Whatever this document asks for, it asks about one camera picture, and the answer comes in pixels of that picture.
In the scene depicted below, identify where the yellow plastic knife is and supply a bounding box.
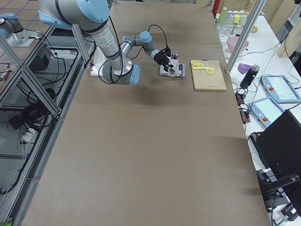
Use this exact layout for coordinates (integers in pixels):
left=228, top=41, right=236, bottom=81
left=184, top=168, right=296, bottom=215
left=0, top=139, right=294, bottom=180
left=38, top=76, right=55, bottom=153
left=193, top=67, right=214, bottom=71

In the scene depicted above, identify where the glass sauce bottle metal spout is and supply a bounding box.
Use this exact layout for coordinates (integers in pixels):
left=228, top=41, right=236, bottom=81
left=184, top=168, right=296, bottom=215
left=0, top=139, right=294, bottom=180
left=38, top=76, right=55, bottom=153
left=169, top=51, right=179, bottom=73

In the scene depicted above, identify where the aluminium frame post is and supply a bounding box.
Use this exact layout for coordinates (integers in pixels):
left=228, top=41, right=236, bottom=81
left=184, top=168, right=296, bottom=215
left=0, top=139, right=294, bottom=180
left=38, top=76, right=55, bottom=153
left=225, top=0, right=266, bottom=74

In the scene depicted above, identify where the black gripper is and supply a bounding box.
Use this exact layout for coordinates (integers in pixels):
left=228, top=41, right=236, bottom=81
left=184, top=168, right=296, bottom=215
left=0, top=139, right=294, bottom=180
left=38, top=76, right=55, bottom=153
left=155, top=51, right=174, bottom=72

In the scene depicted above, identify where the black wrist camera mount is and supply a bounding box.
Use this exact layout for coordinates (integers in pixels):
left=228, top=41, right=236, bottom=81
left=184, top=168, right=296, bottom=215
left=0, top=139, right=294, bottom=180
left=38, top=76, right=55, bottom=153
left=160, top=47, right=171, bottom=57

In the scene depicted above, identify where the upper teach pendant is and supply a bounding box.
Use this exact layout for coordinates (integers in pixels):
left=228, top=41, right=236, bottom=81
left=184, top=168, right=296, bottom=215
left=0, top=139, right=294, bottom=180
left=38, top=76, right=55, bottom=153
left=261, top=75, right=301, bottom=104

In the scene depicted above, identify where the lemon slice top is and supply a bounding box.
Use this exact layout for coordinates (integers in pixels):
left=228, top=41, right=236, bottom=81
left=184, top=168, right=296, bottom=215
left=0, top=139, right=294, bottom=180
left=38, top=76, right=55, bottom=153
left=191, top=60, right=198, bottom=65

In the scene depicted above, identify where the black power strip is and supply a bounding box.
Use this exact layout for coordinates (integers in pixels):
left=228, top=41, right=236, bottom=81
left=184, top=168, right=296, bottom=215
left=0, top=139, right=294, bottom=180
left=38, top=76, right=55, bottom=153
left=235, top=93, right=251, bottom=124

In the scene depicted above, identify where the teach pendant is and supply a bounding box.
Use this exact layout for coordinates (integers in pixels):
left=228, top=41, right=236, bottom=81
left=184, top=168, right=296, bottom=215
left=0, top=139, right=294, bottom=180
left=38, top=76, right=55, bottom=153
left=249, top=97, right=285, bottom=128
left=261, top=75, right=301, bottom=104

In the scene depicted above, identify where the black monitor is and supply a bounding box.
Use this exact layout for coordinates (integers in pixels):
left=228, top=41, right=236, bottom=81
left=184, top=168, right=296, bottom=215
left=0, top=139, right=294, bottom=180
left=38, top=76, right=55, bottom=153
left=251, top=110, right=301, bottom=214

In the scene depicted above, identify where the black water bottle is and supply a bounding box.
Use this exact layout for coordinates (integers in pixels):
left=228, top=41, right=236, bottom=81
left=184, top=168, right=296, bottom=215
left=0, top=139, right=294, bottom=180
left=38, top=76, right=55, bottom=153
left=240, top=64, right=260, bottom=89

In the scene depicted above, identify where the lower teach pendant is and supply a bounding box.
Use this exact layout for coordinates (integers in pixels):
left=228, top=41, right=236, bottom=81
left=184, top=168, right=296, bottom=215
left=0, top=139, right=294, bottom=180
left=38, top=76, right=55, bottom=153
left=249, top=97, right=285, bottom=128

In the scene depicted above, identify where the white pedestal column base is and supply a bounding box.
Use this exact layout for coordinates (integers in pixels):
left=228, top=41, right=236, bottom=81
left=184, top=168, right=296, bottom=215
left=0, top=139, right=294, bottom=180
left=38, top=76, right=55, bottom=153
left=90, top=47, right=107, bottom=77

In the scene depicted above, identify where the bamboo cutting board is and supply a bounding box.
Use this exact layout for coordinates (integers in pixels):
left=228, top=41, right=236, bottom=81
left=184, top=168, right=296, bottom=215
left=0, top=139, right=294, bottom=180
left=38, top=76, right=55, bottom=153
left=190, top=60, right=227, bottom=91

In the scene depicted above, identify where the silver kitchen scale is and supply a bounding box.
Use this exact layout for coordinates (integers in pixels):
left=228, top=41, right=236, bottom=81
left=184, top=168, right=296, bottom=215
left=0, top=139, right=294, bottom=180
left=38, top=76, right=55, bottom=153
left=159, top=63, right=186, bottom=77

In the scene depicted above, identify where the lemon slice front pair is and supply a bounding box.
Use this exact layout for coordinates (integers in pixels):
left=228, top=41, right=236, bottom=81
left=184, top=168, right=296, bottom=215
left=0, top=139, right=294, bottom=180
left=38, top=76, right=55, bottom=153
left=206, top=68, right=214, bottom=74

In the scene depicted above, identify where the pink bowl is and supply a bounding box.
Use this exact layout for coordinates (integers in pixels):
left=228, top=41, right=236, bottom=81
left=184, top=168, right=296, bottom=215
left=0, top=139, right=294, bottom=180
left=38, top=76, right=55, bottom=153
left=227, top=36, right=249, bottom=53

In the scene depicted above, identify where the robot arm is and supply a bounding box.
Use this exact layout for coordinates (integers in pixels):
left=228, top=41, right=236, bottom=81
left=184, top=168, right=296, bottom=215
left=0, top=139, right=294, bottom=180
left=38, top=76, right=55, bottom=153
left=38, top=0, right=175, bottom=85
left=0, top=13, right=40, bottom=48

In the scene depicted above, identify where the green bottle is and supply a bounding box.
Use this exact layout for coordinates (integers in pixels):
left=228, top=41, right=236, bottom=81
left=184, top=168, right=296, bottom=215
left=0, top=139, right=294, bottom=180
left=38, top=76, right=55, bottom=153
left=216, top=7, right=228, bottom=24

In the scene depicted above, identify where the yellow cup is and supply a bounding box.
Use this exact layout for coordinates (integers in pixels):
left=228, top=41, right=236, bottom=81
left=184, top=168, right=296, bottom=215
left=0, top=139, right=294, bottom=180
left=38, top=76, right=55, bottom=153
left=233, top=15, right=240, bottom=25

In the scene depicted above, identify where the purple cloth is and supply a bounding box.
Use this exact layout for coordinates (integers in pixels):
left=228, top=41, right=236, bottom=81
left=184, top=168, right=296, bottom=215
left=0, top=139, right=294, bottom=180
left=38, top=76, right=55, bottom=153
left=238, top=63, right=251, bottom=74

